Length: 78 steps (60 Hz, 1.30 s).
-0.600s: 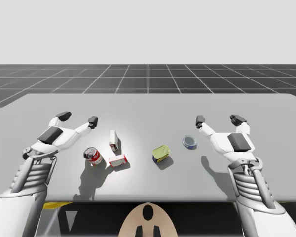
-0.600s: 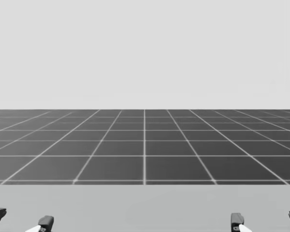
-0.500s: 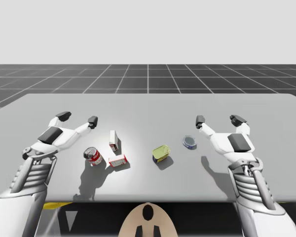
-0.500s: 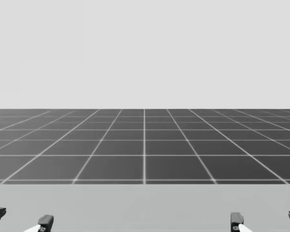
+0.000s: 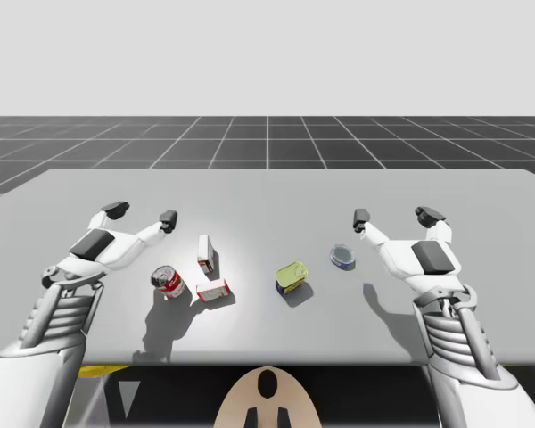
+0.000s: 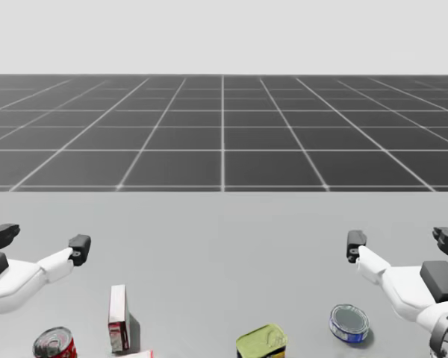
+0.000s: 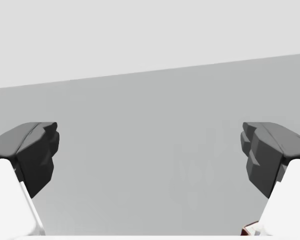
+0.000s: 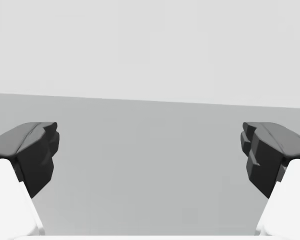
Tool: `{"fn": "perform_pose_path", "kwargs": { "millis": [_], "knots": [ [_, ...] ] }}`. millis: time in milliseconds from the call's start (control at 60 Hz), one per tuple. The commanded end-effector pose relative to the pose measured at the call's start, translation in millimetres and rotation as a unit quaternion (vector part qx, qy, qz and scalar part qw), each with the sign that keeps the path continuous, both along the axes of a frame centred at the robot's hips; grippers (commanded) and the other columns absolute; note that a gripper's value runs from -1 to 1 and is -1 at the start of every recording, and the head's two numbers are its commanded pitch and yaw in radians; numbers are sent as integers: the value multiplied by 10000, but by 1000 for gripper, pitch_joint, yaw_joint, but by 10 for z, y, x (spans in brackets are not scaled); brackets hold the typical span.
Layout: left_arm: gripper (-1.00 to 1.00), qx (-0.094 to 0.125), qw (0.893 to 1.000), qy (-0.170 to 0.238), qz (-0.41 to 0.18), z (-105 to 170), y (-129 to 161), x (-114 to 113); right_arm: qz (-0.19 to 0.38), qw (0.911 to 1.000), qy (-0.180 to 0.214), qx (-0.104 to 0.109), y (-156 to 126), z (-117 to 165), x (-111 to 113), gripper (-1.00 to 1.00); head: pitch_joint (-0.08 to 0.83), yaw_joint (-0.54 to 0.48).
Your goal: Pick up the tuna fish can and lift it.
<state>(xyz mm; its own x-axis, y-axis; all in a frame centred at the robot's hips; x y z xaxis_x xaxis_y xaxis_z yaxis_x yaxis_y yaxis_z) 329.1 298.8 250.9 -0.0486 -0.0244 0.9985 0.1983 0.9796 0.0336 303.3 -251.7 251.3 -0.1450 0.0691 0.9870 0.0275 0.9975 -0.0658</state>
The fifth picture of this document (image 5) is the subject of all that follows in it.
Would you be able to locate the red and white can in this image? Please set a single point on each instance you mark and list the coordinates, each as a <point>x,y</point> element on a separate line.
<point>169,282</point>

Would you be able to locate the blue flat can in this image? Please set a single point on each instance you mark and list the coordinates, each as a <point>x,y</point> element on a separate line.
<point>342,257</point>

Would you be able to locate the green and blue rectangular can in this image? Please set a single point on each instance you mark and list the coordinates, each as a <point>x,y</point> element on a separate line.
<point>290,277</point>

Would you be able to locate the tan robot part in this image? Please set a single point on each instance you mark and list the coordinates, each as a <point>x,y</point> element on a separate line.
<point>267,410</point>

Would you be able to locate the red and white carton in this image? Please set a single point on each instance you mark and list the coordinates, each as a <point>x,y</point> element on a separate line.
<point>213,290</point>
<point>205,254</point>

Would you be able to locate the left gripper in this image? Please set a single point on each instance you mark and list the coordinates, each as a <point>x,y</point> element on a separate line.
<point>111,254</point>

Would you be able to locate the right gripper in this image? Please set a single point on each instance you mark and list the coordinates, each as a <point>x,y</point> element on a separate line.
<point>401,263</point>

